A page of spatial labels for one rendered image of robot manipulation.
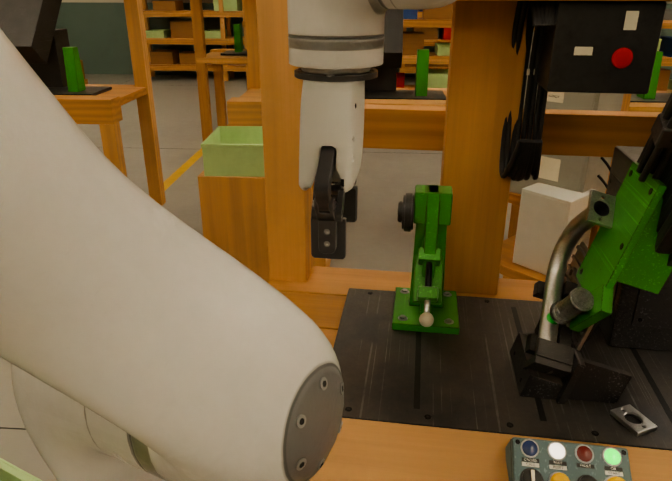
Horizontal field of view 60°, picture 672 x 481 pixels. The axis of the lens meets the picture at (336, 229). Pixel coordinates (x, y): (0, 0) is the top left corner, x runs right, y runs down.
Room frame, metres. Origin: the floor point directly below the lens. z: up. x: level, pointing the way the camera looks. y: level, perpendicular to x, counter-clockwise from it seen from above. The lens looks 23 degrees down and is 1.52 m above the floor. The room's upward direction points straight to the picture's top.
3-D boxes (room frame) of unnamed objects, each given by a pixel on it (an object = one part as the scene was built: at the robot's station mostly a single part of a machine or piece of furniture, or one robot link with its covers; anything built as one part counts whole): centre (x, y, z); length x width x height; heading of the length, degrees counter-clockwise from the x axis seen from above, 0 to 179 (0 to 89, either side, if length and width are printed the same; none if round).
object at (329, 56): (0.54, 0.00, 1.47); 0.09 x 0.08 x 0.03; 172
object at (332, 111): (0.54, 0.00, 1.41); 0.10 x 0.07 x 0.11; 172
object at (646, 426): (0.71, -0.46, 0.90); 0.06 x 0.04 x 0.01; 20
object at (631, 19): (1.08, -0.46, 1.42); 0.17 x 0.12 x 0.15; 82
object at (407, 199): (1.05, -0.13, 1.12); 0.07 x 0.03 x 0.08; 172
